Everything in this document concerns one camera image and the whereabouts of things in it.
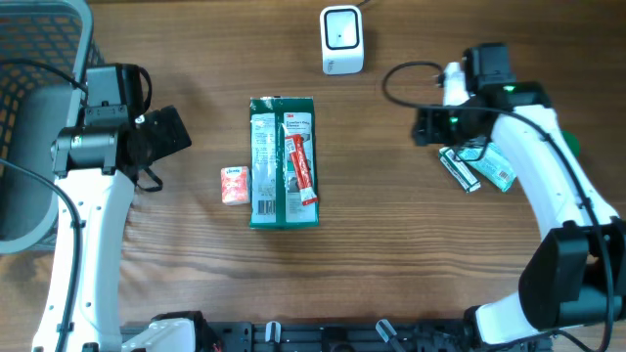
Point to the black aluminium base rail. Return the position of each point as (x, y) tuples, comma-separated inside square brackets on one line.
[(422, 336)]

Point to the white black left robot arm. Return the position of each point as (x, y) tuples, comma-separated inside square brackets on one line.
[(96, 167)]

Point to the orange Kleenex tissue pack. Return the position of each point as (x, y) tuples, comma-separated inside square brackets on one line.
[(235, 183)]

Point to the green lid white jar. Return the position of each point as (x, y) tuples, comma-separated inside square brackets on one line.
[(572, 142)]

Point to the white barcode scanner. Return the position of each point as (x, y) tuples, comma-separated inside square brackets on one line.
[(342, 40)]

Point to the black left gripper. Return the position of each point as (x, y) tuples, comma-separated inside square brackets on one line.
[(172, 134)]

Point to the mint green wipes pack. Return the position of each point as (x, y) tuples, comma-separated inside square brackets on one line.
[(490, 162)]

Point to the red stick sachet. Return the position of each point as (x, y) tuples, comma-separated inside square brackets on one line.
[(296, 151)]

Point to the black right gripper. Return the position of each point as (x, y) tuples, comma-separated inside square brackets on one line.
[(426, 128)]

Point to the green 3M gloves package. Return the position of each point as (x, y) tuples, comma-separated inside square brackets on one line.
[(276, 199)]

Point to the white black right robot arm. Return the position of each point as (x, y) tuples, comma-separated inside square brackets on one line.
[(576, 277)]

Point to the black white small box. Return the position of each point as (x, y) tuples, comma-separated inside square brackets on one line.
[(458, 170)]

